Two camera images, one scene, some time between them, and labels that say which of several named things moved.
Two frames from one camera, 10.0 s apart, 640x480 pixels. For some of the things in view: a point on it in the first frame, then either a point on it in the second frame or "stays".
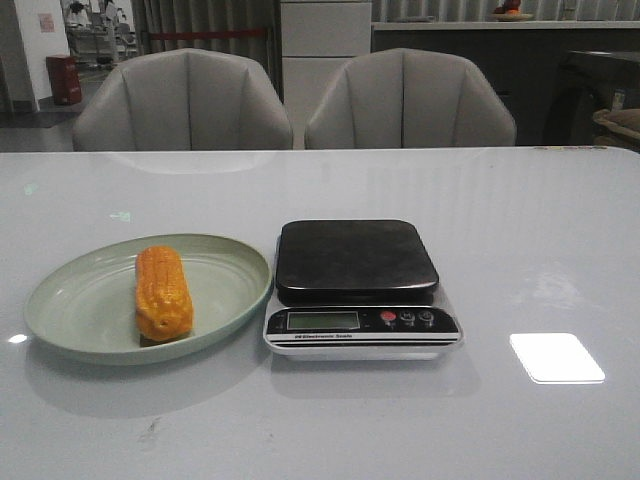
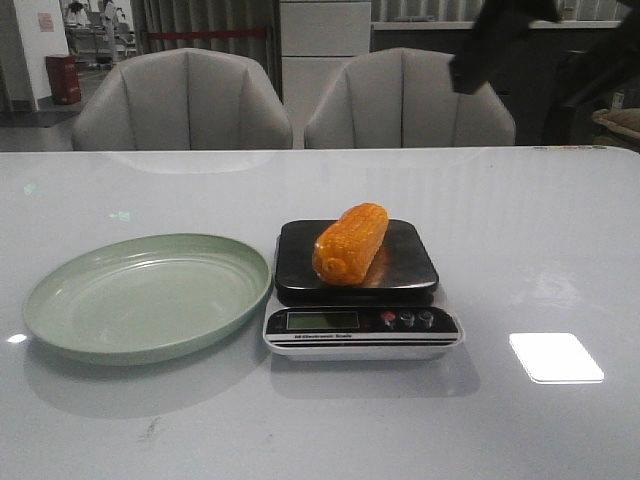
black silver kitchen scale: x=357 y=290 stays
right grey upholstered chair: x=406 y=97 stays
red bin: x=65 y=79 stays
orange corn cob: x=164 y=311 to x=342 y=253
